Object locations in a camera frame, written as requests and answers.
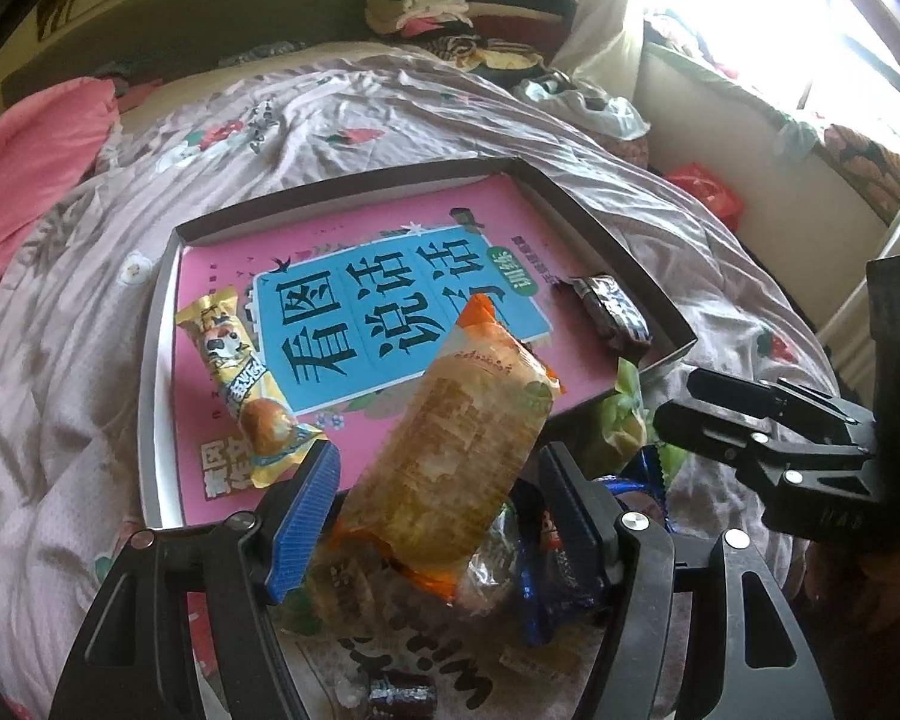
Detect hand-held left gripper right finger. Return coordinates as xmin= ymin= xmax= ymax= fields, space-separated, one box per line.
xmin=536 ymin=441 xmax=833 ymax=720

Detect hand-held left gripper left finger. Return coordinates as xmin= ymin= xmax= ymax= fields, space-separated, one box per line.
xmin=49 ymin=441 xmax=342 ymax=720

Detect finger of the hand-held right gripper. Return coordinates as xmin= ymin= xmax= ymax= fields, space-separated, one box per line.
xmin=651 ymin=399 xmax=875 ymax=500
xmin=686 ymin=367 xmax=880 ymax=440

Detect blue cookie packet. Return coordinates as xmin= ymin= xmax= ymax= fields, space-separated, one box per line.
xmin=510 ymin=446 xmax=676 ymax=647

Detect light green snack packet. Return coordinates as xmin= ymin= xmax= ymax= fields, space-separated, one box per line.
xmin=596 ymin=360 xmax=683 ymax=473

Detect orange cracker packet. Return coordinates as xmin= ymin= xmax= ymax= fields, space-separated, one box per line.
xmin=328 ymin=294 xmax=565 ymax=607

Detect dark brown candy packet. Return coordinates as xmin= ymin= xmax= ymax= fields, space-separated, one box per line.
xmin=570 ymin=274 xmax=653 ymax=353

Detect shallow cardboard box tray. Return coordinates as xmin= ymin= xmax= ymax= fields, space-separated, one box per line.
xmin=139 ymin=157 xmax=697 ymax=530

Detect person's right hand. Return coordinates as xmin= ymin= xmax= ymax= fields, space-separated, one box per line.
xmin=806 ymin=536 xmax=900 ymax=635

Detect round pastry packet red label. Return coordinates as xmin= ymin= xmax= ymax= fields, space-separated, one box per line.
xmin=270 ymin=532 xmax=398 ymax=638

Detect clear pastry packet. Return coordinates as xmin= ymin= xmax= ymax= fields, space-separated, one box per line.
xmin=457 ymin=502 xmax=527 ymax=608

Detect yellow cartoon snack packet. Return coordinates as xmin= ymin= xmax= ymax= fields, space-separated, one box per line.
xmin=176 ymin=286 xmax=329 ymax=490

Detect white bag with black print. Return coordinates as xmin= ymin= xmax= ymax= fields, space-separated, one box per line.
xmin=270 ymin=600 xmax=623 ymax=720

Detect floral cushion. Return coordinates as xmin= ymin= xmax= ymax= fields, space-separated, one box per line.
xmin=825 ymin=124 xmax=900 ymax=226

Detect small dark wrapped candy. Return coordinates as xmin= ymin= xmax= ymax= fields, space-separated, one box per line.
xmin=330 ymin=671 xmax=440 ymax=720

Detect red plastic bag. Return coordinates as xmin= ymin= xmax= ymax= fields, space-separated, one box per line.
xmin=664 ymin=161 xmax=743 ymax=230

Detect pink and blue book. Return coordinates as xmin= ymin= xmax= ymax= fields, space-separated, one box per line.
xmin=172 ymin=176 xmax=623 ymax=526

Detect clothes on windowsill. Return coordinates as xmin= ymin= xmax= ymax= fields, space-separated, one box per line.
xmin=645 ymin=11 xmax=833 ymax=151

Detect white plastic bag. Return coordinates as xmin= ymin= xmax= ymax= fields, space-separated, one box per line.
xmin=514 ymin=71 xmax=650 ymax=166

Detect white curtain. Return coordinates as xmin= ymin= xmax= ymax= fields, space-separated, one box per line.
xmin=551 ymin=0 xmax=691 ymax=91

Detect pink blanket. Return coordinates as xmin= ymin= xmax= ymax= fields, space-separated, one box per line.
xmin=0 ymin=79 xmax=121 ymax=361

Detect dark cloth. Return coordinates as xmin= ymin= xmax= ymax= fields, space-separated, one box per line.
xmin=94 ymin=52 xmax=170 ymax=98

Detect pile of folded clothes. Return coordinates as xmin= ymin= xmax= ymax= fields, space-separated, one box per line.
xmin=364 ymin=0 xmax=578 ymax=76

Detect grey headboard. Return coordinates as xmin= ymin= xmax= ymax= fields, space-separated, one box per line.
xmin=0 ymin=0 xmax=391 ymax=95

